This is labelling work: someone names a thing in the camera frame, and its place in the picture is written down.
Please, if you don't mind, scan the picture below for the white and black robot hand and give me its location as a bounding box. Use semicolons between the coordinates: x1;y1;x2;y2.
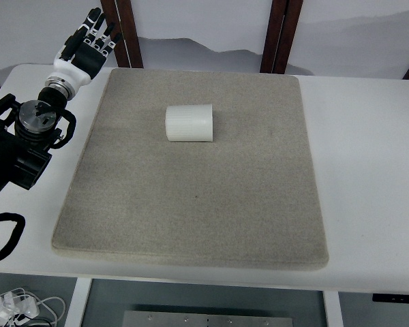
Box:
45;7;122;99

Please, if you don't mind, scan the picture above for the white ribbed cup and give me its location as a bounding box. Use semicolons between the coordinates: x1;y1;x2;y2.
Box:
165;104;213;142

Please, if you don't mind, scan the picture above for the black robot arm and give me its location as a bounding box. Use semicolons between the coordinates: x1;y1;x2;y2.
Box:
0;87;76;192

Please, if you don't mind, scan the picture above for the beige felt mat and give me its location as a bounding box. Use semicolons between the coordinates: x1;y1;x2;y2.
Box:
52;68;329;270

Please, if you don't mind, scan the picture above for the white table leg left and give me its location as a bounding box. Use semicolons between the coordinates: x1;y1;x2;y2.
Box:
64;277;92;327

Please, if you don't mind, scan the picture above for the white table leg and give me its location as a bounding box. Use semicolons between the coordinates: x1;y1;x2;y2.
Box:
64;277;92;327
323;291;344;327

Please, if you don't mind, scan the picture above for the white table leg right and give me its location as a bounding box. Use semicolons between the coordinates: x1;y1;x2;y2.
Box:
323;291;344;327

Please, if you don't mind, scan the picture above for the black desk control panel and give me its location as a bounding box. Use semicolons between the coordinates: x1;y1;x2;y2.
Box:
372;294;409;304

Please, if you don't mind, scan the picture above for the left brown wooden screen frame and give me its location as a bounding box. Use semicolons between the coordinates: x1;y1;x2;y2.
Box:
100;0;145;69

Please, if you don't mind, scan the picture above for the brown wooden screen frame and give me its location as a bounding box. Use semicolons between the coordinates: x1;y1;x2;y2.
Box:
260;0;303;74
100;0;145;69

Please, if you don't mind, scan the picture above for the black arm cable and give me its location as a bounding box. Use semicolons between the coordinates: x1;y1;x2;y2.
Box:
0;212;26;266

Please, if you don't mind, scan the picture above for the right brown wooden screen frame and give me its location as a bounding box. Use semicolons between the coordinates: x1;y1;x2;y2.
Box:
260;0;303;74

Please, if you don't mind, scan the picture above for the white charger with cables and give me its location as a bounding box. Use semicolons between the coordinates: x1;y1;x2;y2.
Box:
0;287;67;326

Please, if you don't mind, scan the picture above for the metal base plate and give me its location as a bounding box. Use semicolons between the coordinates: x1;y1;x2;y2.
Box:
122;311;293;327

